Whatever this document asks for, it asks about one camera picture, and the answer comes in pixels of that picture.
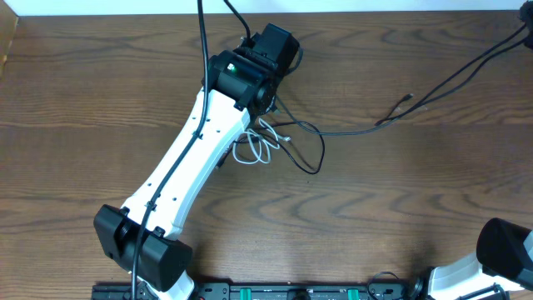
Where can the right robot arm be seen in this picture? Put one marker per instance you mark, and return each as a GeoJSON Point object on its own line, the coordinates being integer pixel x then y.
{"type": "Point", "coordinates": [502, 262]}

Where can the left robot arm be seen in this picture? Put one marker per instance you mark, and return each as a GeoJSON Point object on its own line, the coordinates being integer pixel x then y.
{"type": "Point", "coordinates": [142, 236]}

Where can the clear tape piece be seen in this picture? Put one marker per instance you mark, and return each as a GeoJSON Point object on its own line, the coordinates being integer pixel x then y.
{"type": "Point", "coordinates": [403, 109]}

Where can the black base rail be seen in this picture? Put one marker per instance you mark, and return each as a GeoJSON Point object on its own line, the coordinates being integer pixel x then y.
{"type": "Point", "coordinates": [225, 291]}

